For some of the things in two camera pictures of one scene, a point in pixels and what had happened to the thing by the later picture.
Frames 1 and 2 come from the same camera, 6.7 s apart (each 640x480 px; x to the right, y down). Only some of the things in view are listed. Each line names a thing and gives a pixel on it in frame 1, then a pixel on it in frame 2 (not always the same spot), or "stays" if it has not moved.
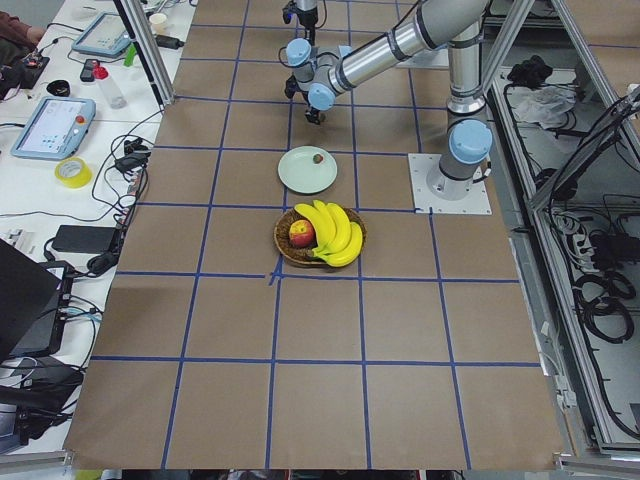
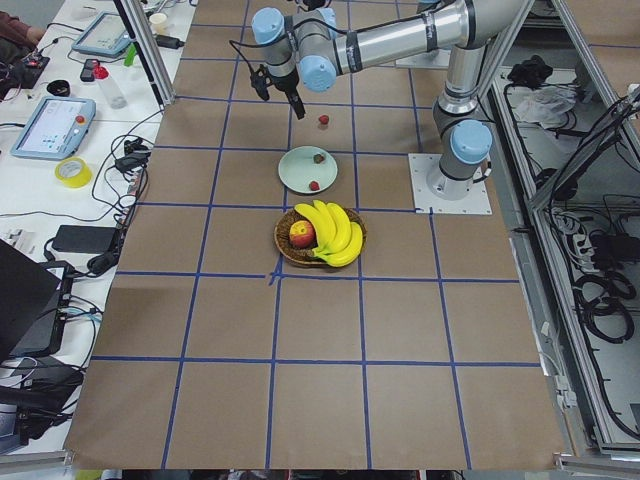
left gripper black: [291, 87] to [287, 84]
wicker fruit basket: [303, 255] stays
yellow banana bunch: [339, 239] stays
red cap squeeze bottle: [114, 97] stays
